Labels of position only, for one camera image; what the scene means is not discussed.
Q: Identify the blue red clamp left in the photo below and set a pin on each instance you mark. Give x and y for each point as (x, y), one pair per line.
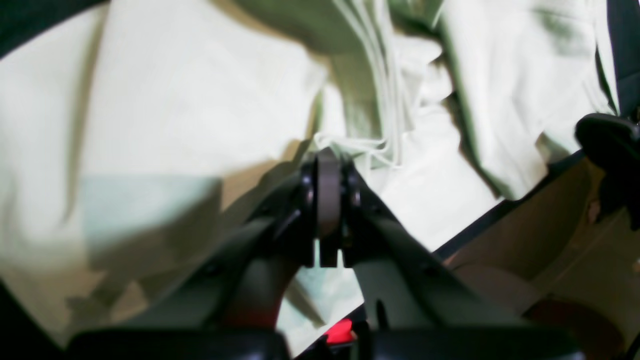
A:
(336, 343)

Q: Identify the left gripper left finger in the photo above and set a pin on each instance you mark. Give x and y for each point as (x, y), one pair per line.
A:
(228, 308)

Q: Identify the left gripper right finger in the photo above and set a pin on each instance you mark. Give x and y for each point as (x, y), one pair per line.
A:
(418, 310)

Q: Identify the light green T-shirt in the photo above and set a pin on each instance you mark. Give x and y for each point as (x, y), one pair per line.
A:
(200, 125)

